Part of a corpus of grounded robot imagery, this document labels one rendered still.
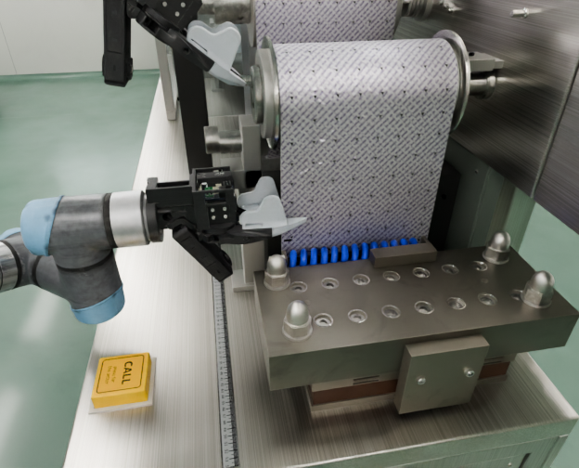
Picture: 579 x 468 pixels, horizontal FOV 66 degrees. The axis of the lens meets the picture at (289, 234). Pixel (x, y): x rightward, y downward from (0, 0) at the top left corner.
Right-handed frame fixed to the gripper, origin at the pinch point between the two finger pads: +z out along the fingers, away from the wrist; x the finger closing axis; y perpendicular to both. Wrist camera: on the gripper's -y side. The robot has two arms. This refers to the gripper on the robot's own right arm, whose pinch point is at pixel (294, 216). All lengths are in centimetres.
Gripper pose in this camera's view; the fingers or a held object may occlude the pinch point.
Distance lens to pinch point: 64.6
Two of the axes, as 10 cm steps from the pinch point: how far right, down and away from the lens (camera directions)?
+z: 9.8, -1.0, 1.5
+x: -1.8, -5.4, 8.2
